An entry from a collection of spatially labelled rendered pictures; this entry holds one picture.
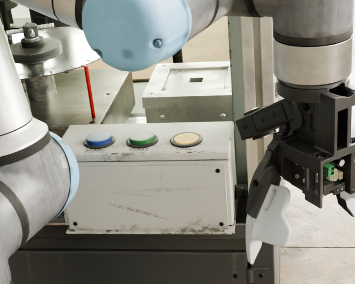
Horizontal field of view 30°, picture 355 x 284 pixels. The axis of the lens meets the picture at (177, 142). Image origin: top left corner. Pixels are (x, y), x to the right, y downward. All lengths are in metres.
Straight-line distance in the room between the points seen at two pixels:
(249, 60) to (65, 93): 0.56
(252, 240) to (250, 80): 0.33
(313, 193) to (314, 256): 1.63
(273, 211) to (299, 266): 1.56
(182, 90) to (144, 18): 0.73
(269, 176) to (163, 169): 0.36
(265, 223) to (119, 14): 0.30
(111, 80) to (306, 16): 0.90
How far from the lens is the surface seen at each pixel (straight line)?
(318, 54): 0.62
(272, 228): 0.70
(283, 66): 0.64
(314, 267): 2.25
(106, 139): 1.05
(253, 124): 0.74
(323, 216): 2.51
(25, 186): 0.88
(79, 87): 1.45
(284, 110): 0.69
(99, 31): 0.53
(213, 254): 1.16
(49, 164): 0.90
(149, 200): 1.06
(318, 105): 0.65
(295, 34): 0.62
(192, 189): 1.04
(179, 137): 1.04
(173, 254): 1.17
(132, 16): 0.51
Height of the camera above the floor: 1.35
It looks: 26 degrees down
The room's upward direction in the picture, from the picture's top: 6 degrees counter-clockwise
